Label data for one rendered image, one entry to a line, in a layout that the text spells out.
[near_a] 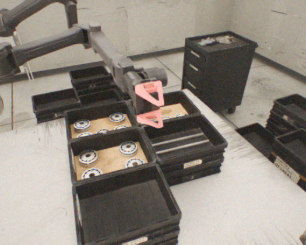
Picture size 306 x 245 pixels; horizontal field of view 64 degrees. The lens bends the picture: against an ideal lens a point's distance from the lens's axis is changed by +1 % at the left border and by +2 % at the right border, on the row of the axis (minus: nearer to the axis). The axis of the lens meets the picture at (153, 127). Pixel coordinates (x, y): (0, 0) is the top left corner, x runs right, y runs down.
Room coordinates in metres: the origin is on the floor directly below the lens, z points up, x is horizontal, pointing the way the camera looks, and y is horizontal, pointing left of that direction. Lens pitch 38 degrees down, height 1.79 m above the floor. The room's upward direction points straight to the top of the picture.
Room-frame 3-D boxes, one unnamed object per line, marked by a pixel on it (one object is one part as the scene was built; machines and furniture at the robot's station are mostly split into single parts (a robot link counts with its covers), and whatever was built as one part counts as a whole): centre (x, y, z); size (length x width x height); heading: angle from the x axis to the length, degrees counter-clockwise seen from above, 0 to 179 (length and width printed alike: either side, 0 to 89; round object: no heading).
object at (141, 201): (0.61, 0.12, 0.87); 0.40 x 0.30 x 0.11; 109
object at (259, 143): (1.63, -0.94, 0.26); 0.40 x 0.30 x 0.23; 24
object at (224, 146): (1.03, -0.16, 0.92); 0.40 x 0.30 x 0.02; 109
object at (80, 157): (0.93, 0.35, 0.86); 0.10 x 0.10 x 0.01
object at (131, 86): (0.58, 0.03, 1.45); 0.07 x 0.07 x 0.10; 25
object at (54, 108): (1.94, 0.91, 0.37); 0.40 x 0.30 x 0.45; 114
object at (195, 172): (1.03, -0.16, 0.76); 0.40 x 0.30 x 0.12; 109
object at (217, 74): (2.63, -0.70, 0.45); 0.60 x 0.45 x 0.90; 114
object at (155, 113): (0.51, 0.00, 1.43); 0.09 x 0.07 x 0.07; 25
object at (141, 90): (0.51, 0.00, 1.47); 0.09 x 0.07 x 0.07; 25
